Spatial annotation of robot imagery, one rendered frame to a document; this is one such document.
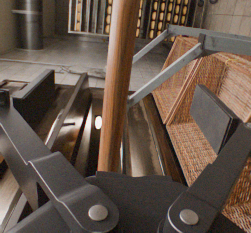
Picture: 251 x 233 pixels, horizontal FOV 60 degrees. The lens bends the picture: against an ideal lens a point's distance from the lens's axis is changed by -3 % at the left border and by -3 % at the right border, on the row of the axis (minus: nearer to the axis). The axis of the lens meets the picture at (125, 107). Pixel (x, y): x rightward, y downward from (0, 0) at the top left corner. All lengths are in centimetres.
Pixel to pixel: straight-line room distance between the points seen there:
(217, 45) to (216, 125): 54
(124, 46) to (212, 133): 14
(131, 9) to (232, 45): 50
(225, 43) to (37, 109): 61
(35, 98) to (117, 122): 14
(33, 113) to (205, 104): 13
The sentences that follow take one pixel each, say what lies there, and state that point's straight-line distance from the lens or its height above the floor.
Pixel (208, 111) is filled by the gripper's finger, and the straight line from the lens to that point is 18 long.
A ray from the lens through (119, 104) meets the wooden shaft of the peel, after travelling 27.
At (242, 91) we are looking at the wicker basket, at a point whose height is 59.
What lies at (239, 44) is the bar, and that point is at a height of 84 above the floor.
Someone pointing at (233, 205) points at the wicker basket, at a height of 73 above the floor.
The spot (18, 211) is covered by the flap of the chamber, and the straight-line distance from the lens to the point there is 66.
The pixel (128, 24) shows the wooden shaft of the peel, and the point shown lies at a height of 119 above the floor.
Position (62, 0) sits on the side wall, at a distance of 539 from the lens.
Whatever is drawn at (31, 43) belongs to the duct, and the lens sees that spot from 339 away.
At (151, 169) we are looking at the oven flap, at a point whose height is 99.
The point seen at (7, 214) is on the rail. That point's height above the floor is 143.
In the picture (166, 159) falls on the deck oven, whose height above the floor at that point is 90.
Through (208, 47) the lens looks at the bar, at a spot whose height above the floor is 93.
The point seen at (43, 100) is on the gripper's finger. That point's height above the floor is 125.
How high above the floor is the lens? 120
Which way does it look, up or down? 4 degrees down
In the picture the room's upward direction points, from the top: 85 degrees counter-clockwise
